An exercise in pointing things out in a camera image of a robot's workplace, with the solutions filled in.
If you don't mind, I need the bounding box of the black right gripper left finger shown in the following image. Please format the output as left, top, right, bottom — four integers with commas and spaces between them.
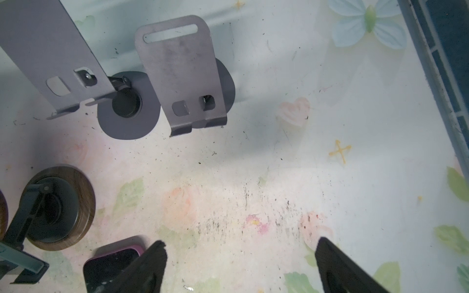
96, 240, 168, 293

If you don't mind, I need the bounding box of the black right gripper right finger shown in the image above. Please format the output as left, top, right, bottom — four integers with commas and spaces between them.
315, 237, 388, 293

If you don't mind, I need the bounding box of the black phone pink case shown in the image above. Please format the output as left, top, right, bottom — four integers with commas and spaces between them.
83, 244, 144, 293

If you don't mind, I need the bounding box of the grey phone stand front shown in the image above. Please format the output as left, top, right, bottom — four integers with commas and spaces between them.
134, 15, 236, 136

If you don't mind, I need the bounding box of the wooden round stand base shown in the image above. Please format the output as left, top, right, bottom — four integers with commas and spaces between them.
26, 164, 96, 251

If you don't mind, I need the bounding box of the black phone back right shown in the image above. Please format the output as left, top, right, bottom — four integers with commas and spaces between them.
1, 242, 50, 284

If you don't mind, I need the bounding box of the grey metal phone stand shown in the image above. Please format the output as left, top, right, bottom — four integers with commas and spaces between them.
1, 1, 161, 140

